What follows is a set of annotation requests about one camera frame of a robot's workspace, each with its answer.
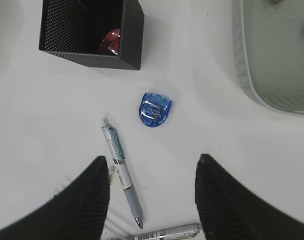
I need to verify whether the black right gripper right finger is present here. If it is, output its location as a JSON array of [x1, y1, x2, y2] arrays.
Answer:
[[195, 153, 304, 240]]

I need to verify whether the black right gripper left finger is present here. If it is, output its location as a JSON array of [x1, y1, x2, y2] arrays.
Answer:
[[0, 156, 109, 240]]

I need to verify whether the blue pencil sharpener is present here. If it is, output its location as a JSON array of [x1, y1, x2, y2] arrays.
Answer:
[[139, 92, 172, 128]]

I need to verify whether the blue grip pen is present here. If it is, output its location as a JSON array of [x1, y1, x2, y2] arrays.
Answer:
[[101, 117, 144, 229]]

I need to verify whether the black mesh pen holder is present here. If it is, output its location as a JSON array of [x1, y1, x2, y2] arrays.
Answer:
[[39, 0, 144, 71]]

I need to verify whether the green woven plastic basket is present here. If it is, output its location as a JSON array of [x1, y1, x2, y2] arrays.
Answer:
[[232, 0, 304, 116]]

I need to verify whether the grey grip pen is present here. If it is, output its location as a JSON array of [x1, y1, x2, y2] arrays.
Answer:
[[129, 223, 202, 240]]

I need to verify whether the pink pencil sharpener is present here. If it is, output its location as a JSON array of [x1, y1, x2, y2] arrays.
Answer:
[[99, 28, 120, 56]]

